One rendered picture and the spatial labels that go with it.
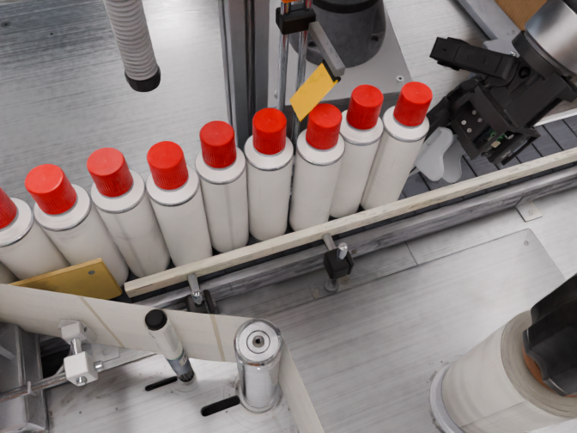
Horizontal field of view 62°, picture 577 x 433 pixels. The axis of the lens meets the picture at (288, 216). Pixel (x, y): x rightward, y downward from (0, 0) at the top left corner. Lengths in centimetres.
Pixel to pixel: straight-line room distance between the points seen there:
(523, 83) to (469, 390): 31
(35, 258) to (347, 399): 35
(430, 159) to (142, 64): 34
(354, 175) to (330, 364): 22
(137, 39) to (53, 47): 53
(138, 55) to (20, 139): 42
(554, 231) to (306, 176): 43
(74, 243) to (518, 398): 41
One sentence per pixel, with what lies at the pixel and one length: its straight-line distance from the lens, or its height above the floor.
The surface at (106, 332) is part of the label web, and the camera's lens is 52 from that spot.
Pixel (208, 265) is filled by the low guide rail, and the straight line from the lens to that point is 58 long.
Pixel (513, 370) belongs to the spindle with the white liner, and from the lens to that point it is 43.
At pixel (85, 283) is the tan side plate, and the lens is 56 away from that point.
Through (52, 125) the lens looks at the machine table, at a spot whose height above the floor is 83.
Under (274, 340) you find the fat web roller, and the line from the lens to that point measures 39.
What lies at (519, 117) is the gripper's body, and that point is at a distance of 56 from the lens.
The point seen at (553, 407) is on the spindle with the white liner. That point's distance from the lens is 43.
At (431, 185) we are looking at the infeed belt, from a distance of 72.
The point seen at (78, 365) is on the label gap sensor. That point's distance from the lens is 46.
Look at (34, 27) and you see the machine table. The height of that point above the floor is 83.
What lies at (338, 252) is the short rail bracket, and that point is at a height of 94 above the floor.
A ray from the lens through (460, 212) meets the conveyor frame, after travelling 72.
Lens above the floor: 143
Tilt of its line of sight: 59 degrees down
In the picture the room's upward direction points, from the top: 5 degrees clockwise
